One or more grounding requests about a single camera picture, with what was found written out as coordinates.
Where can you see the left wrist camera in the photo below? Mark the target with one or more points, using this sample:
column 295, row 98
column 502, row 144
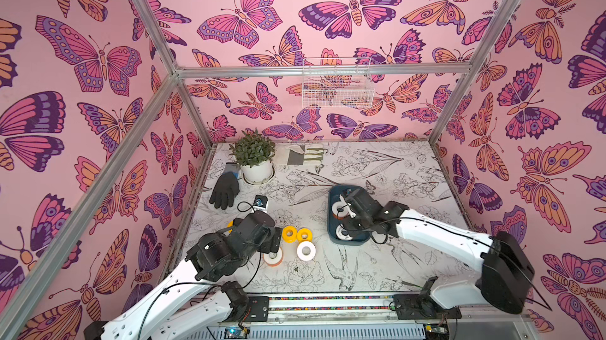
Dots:
column 260, row 204

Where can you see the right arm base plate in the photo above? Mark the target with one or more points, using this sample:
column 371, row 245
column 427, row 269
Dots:
column 413, row 306

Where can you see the white tape roll front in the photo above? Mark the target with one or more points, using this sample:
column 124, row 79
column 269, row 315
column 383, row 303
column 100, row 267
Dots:
column 306, row 251

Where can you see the orange rim white tape roll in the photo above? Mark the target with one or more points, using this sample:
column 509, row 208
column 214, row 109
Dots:
column 273, row 259

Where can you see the yellow tape roll right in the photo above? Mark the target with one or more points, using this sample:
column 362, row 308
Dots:
column 304, row 235

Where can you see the black work glove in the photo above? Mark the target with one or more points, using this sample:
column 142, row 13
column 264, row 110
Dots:
column 226, row 188

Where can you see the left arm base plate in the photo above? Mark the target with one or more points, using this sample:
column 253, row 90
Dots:
column 253, row 309

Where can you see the potted green plant white pot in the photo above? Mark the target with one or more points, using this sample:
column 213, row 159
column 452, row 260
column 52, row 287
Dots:
column 254, row 153

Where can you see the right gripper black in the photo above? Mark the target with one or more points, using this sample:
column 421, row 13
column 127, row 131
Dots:
column 353, row 210

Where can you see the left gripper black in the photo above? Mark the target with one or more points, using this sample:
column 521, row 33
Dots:
column 268, row 244

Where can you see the aluminium front rail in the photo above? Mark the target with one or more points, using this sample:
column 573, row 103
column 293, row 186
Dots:
column 366, row 316

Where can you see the teal plastic storage box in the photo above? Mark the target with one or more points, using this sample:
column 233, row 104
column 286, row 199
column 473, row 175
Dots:
column 335, row 195

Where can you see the white wire basket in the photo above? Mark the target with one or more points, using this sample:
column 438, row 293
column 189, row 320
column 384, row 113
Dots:
column 333, row 85

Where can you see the folded green white cloth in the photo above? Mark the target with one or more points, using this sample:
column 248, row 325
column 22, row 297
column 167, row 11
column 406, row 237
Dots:
column 305, row 155

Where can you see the yellow tape roll left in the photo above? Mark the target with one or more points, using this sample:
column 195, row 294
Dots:
column 289, row 234

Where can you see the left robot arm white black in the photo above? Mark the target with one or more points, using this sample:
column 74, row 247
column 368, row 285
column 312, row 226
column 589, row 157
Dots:
column 193, row 296

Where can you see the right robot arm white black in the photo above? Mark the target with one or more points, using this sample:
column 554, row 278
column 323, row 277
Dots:
column 501, row 276

